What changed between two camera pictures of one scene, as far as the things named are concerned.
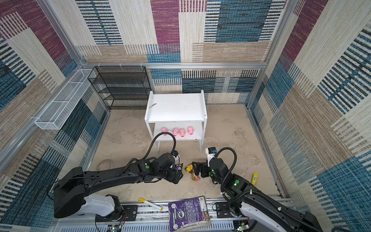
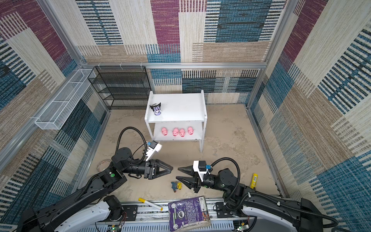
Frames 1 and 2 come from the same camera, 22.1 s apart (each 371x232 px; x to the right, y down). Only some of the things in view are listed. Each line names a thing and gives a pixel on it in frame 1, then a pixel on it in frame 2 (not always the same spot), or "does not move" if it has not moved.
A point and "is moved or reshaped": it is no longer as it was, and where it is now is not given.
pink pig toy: (164, 129) does not move
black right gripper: (204, 166) to (195, 182)
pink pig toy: (175, 132) does not move
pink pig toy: (182, 133) does not move
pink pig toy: (190, 130) does not move
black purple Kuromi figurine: (178, 168) is moved or reshaped
